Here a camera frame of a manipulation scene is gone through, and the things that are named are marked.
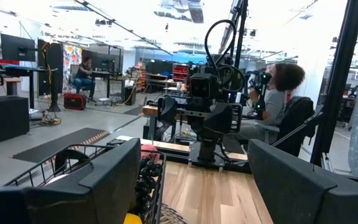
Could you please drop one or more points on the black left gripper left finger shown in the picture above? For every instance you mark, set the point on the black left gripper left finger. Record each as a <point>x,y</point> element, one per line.
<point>73,205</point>

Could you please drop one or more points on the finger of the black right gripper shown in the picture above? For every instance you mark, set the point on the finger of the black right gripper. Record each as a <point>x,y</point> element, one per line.
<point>168,110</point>
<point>221,119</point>

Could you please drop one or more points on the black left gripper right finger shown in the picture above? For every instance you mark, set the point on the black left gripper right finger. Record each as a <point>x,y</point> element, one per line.
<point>306,202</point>

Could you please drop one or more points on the dark purple grape bunch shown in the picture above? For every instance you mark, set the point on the dark purple grape bunch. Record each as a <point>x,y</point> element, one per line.
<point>148,177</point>

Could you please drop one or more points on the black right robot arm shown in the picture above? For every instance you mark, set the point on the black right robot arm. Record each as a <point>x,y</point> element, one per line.
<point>208,146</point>

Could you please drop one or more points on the red storage bin rack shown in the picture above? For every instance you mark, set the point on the red storage bin rack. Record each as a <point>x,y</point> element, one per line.
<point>180,72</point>

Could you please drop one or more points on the black waste bin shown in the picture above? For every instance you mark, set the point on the black waste bin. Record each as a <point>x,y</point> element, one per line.
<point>130,96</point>

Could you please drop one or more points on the orange shelf rack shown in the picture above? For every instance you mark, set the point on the orange shelf rack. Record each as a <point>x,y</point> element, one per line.
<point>141,76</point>

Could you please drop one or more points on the person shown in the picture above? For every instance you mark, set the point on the person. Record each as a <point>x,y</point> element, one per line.
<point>275,105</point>
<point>84,74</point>

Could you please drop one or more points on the black floor mat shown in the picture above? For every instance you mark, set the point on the black floor mat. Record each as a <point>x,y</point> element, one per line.
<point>57,144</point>

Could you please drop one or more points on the wide black screen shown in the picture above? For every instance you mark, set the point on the wide black screen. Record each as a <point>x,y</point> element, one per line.
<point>104,60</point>

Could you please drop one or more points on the black vertical pole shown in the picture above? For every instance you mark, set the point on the black vertical pole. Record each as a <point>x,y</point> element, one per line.
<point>240,31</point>

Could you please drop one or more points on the red equipment case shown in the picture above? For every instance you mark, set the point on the red equipment case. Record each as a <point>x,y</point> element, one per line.
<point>75,101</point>

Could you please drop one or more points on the round woven mat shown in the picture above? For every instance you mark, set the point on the round woven mat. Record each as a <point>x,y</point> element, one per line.
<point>169,216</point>

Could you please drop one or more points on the floral patterned cloth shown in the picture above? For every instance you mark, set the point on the floral patterned cloth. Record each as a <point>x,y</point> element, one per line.
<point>72,68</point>

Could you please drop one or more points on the black cabinet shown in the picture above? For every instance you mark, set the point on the black cabinet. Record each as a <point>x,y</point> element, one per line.
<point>3,119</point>

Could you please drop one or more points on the black display on stand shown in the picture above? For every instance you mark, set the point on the black display on stand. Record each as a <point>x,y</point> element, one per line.
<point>50,65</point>

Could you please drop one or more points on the black standing desk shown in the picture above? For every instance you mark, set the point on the black standing desk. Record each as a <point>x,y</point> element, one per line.
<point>26,70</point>

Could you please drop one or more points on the black monitor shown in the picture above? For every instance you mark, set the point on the black monitor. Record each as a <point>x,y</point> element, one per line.
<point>17,47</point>

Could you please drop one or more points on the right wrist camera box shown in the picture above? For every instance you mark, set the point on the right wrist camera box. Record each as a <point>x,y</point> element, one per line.
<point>204,87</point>

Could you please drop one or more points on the black diagonal frame brace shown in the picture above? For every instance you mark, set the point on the black diagonal frame brace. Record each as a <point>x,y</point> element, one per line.
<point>317,115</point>

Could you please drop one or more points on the black frame post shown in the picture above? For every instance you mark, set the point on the black frame post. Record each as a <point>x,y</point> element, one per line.
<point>337,77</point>

